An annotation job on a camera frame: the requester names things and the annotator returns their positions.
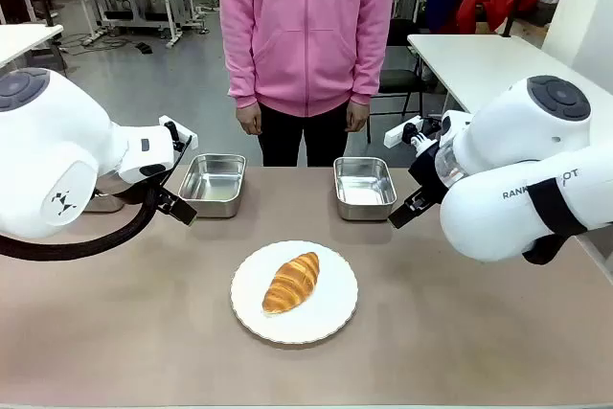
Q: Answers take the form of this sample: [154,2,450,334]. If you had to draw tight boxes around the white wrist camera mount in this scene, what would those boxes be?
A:
[158,114,199,150]
[383,116,440,157]

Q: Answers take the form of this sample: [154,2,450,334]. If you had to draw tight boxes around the person's right hand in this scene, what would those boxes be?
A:
[236,102,264,137]

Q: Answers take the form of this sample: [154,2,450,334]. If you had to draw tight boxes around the person's right forearm pink sleeve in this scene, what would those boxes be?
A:
[223,30,262,110]

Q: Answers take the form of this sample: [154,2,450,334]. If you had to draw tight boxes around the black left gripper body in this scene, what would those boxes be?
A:
[141,176,170,205]

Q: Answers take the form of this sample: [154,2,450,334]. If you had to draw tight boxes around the grey metal tray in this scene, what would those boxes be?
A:
[83,191,126,215]

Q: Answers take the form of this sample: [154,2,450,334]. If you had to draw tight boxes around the black right arm cable strap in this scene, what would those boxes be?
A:
[521,177,590,265]

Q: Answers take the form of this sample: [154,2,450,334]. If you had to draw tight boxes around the person's left forearm pink sleeve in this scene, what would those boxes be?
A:
[351,30,392,108]

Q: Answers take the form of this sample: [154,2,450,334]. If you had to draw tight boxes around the black chair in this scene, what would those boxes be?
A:
[367,18,426,145]

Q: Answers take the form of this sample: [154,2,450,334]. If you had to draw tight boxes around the floor cable bundle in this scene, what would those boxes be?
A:
[60,31,131,55]

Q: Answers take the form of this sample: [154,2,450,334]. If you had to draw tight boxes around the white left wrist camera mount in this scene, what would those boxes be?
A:
[158,114,199,150]

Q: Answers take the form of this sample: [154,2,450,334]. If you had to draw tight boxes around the person's left hand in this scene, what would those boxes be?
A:
[345,101,371,134]

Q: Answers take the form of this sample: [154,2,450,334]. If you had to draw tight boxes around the golden brown croissant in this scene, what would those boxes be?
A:
[261,251,321,316]

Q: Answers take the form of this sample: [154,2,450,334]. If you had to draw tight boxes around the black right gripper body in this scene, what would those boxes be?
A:
[406,139,450,208]

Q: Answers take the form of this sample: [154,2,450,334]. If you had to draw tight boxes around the stainless steel container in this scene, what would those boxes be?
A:
[333,156,398,222]
[177,153,248,219]

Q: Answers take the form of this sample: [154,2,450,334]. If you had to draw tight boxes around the black trousers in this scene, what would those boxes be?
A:
[257,102,353,169]

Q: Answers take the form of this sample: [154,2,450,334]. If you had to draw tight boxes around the black left arm cable sleeve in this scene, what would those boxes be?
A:
[0,134,194,262]

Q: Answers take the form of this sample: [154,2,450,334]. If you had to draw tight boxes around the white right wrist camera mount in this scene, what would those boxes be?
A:
[383,116,440,157]

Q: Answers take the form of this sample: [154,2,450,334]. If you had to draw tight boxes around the pink hoodie torso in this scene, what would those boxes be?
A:
[216,0,397,119]

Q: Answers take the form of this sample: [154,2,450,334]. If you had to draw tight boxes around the white scalloped plate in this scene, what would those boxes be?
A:
[230,239,359,346]

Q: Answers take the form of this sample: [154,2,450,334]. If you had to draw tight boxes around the small white side table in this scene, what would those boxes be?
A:
[0,23,65,70]

